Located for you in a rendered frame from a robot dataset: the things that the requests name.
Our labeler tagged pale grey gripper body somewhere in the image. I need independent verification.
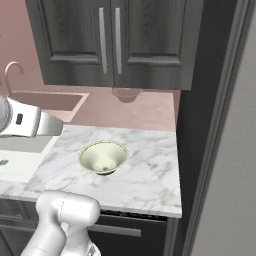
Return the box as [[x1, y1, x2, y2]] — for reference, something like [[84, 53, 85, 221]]
[[35, 111, 65, 137]]

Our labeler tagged pale green bowl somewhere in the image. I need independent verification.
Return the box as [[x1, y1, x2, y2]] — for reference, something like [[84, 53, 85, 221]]
[[78, 139, 130, 177]]

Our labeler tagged white sink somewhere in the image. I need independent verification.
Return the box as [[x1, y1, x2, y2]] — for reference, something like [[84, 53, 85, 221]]
[[0, 134, 61, 184]]

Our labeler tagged dark grey cupboard door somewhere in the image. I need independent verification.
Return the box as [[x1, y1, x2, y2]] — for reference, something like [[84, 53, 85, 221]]
[[110, 0, 205, 91], [25, 0, 115, 88]]

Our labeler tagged dark grey base cupboard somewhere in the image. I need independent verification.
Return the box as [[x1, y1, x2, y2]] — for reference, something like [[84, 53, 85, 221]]
[[0, 197, 42, 256]]

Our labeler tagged black dishwasher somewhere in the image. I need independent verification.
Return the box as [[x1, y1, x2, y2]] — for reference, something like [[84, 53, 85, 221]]
[[87, 209, 168, 256]]

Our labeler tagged grey fridge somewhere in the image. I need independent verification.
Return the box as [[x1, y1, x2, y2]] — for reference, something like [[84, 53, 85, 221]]
[[172, 0, 256, 256]]

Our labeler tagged silver cupboard door handle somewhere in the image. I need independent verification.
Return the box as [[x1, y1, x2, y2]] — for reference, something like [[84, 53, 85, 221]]
[[114, 7, 123, 76], [98, 7, 109, 75]]

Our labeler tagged grey dishwasher handle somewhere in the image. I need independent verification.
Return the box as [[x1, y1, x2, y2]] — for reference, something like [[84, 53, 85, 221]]
[[88, 223, 142, 238]]

